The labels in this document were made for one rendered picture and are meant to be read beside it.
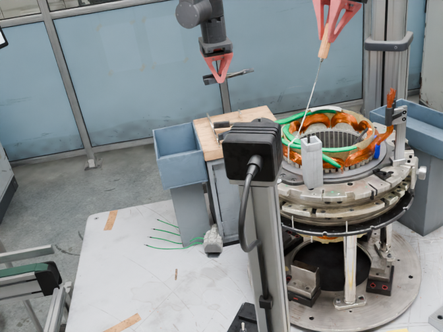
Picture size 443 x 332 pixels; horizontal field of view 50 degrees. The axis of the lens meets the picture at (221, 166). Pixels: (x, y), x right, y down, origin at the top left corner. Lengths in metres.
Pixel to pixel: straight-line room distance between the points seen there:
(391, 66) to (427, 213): 0.40
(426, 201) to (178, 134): 0.63
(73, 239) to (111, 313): 1.68
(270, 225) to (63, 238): 2.47
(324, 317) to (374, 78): 0.67
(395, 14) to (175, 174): 0.68
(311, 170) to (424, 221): 0.47
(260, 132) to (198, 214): 0.83
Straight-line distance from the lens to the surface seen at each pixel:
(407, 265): 1.16
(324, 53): 0.89
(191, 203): 1.19
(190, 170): 1.12
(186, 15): 1.04
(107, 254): 1.33
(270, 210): 0.43
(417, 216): 1.25
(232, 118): 1.23
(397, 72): 1.37
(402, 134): 0.91
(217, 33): 1.11
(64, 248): 2.78
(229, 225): 1.22
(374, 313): 1.05
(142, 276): 1.22
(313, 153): 0.83
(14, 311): 2.53
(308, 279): 1.04
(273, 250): 0.46
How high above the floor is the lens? 1.58
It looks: 30 degrees down
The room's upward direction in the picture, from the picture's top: 9 degrees counter-clockwise
